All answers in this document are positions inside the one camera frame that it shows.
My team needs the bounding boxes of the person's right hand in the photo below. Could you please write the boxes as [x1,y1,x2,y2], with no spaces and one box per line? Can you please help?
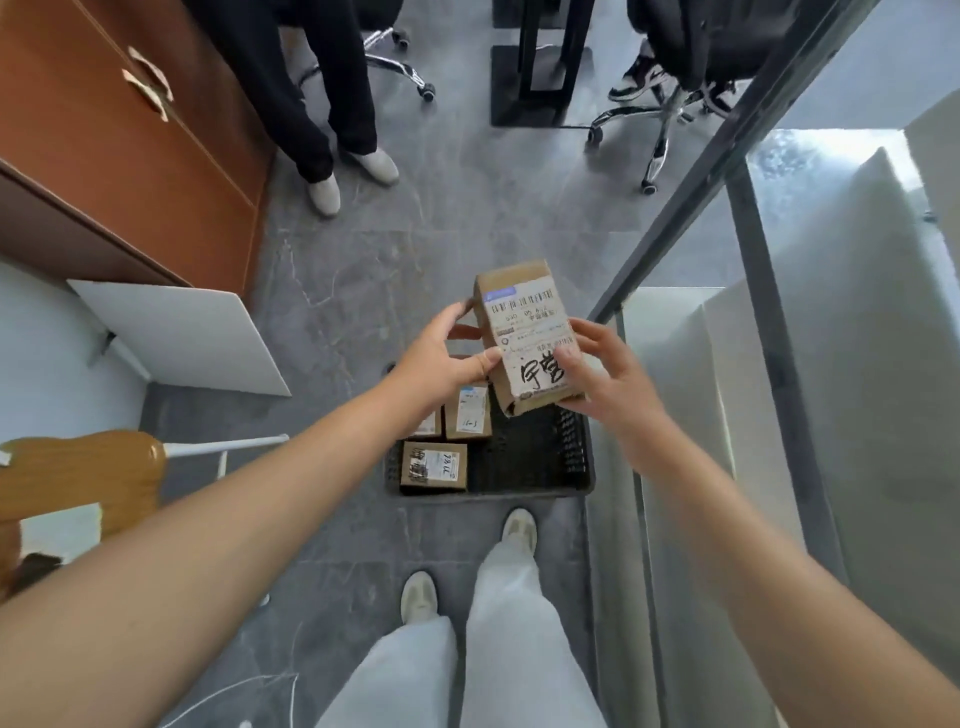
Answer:
[553,318,676,478]

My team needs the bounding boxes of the person's left hand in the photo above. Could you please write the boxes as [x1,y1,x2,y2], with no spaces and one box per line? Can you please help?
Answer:
[386,298,504,421]

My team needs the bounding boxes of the parcel with handwritten label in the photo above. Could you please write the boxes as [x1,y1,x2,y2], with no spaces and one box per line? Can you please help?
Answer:
[444,382,494,442]

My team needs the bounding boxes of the parcel with scribbled label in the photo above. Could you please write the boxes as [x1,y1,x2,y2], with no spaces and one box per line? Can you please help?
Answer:
[399,440,470,494]

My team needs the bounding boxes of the black plastic basket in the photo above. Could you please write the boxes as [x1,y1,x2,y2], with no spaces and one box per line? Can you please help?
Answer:
[383,359,596,502]

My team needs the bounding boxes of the small parcel with characters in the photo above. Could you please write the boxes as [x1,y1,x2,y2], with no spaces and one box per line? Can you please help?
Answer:
[473,260,588,418]

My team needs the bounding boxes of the person's right forearm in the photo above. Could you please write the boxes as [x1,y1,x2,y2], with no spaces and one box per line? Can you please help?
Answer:
[633,423,960,728]

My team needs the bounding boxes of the person's left forearm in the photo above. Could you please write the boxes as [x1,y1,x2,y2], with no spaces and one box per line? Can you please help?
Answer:
[0,378,440,728]

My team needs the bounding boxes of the person's white right shoe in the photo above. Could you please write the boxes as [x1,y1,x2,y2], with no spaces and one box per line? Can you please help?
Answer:
[500,508,539,556]

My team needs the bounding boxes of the person's white shoe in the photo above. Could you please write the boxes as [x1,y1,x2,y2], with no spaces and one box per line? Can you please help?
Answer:
[500,508,539,556]
[399,571,440,625]

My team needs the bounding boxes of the person's white left shoe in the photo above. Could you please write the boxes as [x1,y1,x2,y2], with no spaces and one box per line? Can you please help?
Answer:
[399,571,440,625]

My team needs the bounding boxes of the person's white trousers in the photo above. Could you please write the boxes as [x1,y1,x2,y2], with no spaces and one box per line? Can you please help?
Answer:
[314,539,609,728]

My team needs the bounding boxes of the white flat board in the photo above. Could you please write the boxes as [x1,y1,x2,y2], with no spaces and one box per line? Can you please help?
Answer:
[65,278,294,399]

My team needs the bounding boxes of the light wooden desk black legs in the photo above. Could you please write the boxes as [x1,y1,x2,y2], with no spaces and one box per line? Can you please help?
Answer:
[489,0,599,130]

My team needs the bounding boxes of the grey metal shelf rack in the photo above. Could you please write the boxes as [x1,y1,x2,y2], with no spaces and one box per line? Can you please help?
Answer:
[584,0,960,728]

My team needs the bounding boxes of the black office chair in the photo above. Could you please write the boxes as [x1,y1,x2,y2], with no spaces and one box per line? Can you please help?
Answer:
[587,0,800,198]
[299,26,438,104]

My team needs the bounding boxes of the brown wooden cabinet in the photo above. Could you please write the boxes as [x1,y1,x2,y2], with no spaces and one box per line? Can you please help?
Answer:
[0,0,277,300]

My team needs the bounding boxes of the white paper sheet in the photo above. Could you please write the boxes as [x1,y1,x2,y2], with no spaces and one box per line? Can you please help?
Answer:
[18,502,104,564]

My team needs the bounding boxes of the wooden chair white metal frame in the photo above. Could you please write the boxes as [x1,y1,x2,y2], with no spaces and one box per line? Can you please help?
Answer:
[0,429,292,609]

